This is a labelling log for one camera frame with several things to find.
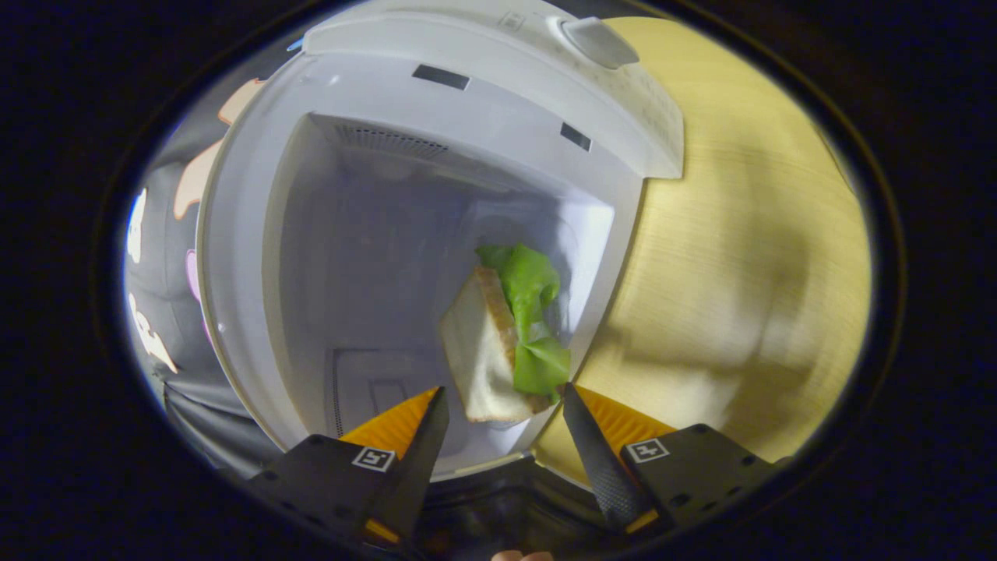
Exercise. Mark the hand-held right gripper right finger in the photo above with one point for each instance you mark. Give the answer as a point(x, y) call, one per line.
point(596, 460)

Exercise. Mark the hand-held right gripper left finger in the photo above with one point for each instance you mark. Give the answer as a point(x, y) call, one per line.
point(424, 467)

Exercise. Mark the sandwich with green lettuce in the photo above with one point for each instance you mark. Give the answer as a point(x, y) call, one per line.
point(487, 351)

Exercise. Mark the white microwave oven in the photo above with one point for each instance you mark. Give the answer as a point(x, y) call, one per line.
point(374, 257)

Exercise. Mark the black backdrop cloth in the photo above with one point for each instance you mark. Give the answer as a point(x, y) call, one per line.
point(167, 257)

